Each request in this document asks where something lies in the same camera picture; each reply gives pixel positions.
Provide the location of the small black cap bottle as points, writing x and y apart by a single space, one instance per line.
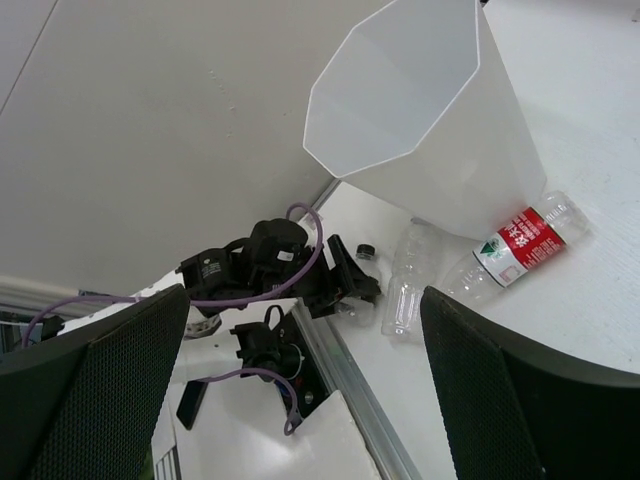
366 252

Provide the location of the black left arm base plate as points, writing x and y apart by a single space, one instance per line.
276 344

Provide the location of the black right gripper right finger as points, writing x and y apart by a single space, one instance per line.
514 408

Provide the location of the white octagonal plastic bin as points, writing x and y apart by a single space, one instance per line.
416 108

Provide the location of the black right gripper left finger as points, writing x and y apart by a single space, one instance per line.
84 405

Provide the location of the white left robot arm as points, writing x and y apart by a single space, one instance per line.
104 422

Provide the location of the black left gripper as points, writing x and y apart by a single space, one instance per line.
275 251

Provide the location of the red label plastic bottle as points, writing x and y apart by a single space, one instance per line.
531 238

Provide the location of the clear unlabeled plastic bottle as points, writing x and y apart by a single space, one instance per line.
415 266

